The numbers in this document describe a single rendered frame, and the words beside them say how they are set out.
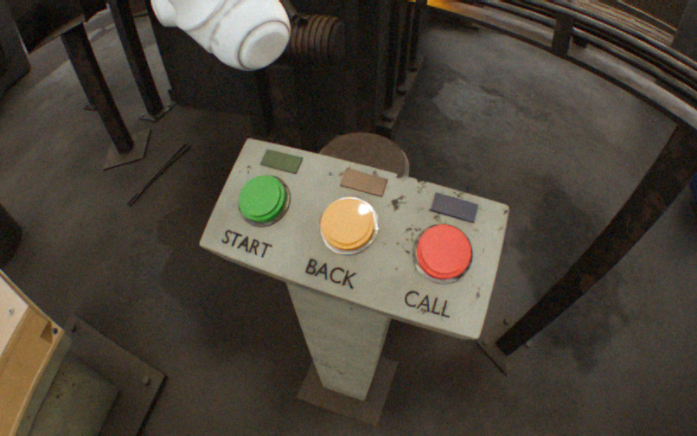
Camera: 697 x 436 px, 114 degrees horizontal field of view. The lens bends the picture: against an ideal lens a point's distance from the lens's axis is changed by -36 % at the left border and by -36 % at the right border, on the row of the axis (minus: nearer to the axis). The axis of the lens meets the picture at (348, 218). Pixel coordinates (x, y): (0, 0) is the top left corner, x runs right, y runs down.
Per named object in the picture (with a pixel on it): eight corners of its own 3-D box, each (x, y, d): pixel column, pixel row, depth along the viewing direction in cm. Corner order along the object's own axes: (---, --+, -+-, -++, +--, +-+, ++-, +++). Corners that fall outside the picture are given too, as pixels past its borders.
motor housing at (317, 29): (291, 150, 122) (273, 4, 80) (349, 163, 118) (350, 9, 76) (275, 174, 115) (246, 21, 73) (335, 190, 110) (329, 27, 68)
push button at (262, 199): (256, 177, 30) (249, 169, 28) (296, 189, 29) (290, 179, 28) (238, 218, 29) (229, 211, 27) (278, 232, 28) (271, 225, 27)
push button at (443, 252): (423, 224, 27) (425, 217, 25) (471, 238, 26) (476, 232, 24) (409, 272, 26) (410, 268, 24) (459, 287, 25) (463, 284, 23)
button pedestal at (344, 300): (313, 334, 81) (262, 119, 33) (407, 366, 76) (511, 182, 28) (287, 393, 72) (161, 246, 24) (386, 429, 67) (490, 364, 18)
